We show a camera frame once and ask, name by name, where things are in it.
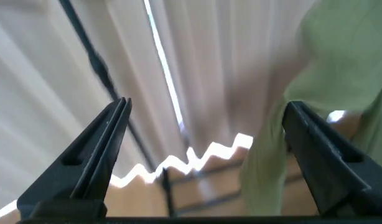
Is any green printed shirt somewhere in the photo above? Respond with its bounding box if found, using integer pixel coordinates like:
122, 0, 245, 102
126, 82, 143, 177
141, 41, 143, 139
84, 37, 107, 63
240, 0, 382, 217

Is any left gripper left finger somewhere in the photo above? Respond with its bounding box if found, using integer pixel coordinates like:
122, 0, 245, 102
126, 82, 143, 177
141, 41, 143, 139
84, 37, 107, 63
16, 97, 133, 218

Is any beige curtain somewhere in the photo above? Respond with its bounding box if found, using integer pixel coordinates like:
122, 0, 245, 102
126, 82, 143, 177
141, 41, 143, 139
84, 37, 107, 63
0, 0, 318, 215

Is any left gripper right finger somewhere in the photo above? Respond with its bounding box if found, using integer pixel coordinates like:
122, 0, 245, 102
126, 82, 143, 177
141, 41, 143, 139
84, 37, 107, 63
281, 100, 382, 217

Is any black clothes rack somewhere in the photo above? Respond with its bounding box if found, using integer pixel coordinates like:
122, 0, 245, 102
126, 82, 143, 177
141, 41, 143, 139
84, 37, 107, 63
58, 0, 305, 218

